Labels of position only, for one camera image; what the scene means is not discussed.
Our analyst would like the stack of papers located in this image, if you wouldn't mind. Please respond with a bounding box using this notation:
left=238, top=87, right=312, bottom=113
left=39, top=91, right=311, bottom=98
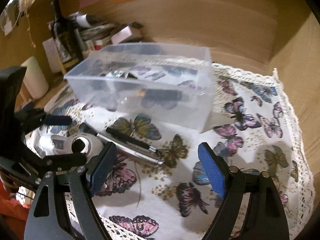
left=68, top=12, right=119, bottom=53

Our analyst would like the dark wine bottle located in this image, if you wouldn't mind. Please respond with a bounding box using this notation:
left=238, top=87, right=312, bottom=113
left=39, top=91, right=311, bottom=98
left=51, top=0, right=84, bottom=72

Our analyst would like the white small box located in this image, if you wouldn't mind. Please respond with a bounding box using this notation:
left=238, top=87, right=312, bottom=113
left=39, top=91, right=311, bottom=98
left=111, top=22, right=143, bottom=44

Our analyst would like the black slim pen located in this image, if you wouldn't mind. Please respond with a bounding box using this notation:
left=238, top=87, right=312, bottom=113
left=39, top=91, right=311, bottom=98
left=106, top=127, right=157, bottom=153

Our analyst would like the handwritten white note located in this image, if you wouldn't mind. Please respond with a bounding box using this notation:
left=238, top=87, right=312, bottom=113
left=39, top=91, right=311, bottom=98
left=42, top=38, right=61, bottom=73

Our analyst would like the butterfly print lace cloth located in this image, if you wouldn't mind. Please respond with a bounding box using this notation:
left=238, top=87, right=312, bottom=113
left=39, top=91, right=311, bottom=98
left=26, top=64, right=315, bottom=239

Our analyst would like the clear plastic storage box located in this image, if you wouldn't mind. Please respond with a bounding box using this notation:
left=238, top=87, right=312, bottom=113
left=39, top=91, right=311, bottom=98
left=65, top=43, right=216, bottom=132

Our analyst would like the black gold cosmetic tube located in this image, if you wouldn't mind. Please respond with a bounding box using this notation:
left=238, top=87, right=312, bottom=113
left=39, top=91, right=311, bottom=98
left=138, top=89, right=188, bottom=102

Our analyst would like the small dark butterfly clip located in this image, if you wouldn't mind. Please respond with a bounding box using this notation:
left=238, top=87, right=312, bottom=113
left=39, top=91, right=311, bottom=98
left=126, top=73, right=137, bottom=79

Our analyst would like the silver metal pen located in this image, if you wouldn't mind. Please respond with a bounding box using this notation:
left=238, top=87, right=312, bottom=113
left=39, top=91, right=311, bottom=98
left=79, top=122, right=164, bottom=167

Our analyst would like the cream pillar candle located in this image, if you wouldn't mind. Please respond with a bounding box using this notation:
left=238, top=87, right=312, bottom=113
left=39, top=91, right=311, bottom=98
left=22, top=56, right=49, bottom=100

